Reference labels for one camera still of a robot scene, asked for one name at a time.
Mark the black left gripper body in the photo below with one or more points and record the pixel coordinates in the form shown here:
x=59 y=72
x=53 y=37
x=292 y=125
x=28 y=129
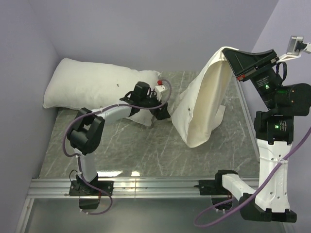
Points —
x=152 y=102

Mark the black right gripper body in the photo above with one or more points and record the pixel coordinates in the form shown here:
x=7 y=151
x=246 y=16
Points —
x=264 y=77

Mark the cream pillowcase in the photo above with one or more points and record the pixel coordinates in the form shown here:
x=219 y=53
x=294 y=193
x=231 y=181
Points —
x=197 y=111

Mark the white pillow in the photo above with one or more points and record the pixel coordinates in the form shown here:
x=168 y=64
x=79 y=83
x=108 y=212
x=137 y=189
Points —
x=76 y=84

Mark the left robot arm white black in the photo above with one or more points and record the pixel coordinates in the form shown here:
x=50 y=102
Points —
x=84 y=133

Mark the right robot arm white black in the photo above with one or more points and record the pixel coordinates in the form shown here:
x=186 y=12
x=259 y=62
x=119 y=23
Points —
x=274 y=132

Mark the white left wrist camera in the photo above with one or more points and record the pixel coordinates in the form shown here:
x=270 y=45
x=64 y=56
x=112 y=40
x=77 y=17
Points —
x=160 y=90

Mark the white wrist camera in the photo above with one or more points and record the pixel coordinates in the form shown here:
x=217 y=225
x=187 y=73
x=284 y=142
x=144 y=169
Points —
x=296 y=47
x=160 y=90

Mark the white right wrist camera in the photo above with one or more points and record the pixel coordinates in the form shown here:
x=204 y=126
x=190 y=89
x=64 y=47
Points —
x=296 y=47

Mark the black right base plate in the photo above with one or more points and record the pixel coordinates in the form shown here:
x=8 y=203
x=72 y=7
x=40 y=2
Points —
x=207 y=187

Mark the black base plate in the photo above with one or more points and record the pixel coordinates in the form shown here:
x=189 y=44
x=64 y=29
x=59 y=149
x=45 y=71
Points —
x=79 y=188
x=207 y=187

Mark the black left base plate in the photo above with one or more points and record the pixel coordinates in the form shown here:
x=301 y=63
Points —
x=79 y=188

